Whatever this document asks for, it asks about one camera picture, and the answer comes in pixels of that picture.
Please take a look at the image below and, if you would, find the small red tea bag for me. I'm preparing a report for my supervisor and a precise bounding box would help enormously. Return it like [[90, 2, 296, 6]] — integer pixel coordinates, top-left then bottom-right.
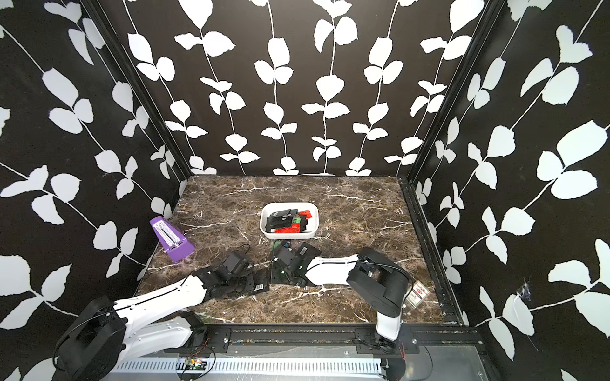
[[273, 225, 302, 234]]

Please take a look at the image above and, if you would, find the black tea bag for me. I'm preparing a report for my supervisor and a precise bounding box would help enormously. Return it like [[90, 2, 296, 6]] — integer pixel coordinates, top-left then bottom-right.
[[252, 283, 269, 295], [265, 209, 298, 233]]

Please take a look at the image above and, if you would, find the black tea bag top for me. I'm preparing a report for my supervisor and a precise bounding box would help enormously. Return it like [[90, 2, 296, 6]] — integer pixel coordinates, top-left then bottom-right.
[[265, 209, 298, 233]]

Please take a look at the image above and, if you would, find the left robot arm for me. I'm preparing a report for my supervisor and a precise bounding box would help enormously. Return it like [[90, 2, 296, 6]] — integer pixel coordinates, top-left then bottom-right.
[[52, 251, 269, 380]]

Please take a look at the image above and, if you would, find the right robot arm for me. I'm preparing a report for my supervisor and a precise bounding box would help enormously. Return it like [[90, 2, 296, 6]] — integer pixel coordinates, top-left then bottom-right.
[[271, 243, 416, 341]]

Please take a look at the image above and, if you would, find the white storage box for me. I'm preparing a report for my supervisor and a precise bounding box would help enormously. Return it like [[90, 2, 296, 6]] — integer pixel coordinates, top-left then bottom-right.
[[260, 202, 319, 240]]

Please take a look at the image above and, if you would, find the purple metronome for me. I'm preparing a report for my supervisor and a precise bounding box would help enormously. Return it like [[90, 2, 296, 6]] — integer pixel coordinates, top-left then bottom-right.
[[149, 216, 195, 263]]

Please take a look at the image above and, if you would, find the small circuit board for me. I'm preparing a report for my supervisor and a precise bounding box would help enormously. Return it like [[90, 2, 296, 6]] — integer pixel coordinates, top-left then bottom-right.
[[176, 357, 211, 373]]

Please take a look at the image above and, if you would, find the white perforated strip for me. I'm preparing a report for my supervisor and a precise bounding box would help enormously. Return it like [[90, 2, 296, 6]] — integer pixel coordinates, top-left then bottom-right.
[[111, 357, 384, 377]]

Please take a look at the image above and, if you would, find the small white box by wall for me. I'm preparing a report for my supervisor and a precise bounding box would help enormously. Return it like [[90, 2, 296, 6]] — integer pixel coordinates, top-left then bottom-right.
[[405, 280, 430, 309]]

